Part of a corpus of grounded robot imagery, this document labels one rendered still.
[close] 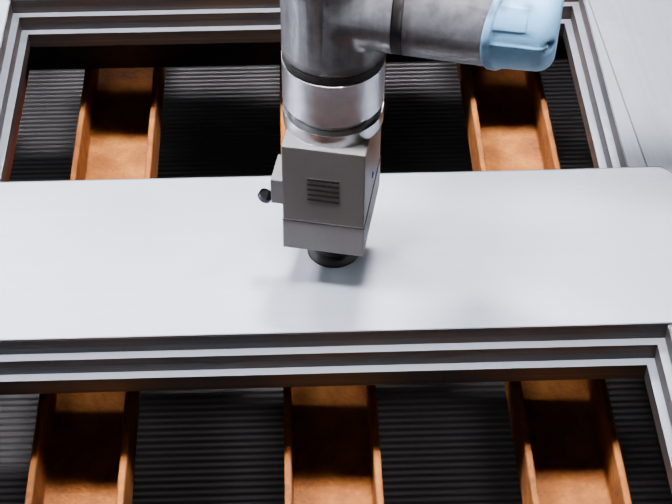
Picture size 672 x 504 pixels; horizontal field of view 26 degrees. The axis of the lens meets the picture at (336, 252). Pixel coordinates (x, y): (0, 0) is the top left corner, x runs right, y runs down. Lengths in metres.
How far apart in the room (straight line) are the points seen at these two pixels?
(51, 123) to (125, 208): 0.60
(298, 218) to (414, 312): 0.12
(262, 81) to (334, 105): 0.82
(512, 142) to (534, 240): 0.38
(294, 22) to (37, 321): 0.32
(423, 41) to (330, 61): 0.07
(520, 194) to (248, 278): 0.25
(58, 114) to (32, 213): 0.60
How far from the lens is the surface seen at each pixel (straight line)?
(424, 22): 0.97
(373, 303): 1.14
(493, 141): 1.56
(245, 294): 1.15
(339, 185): 1.07
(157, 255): 1.18
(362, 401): 1.31
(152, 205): 1.23
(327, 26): 0.99
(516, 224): 1.21
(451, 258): 1.18
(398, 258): 1.17
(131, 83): 1.65
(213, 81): 1.85
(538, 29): 0.97
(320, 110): 1.04
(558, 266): 1.18
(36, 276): 1.18
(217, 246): 1.19
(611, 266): 1.19
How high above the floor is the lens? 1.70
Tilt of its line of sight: 45 degrees down
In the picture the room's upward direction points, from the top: straight up
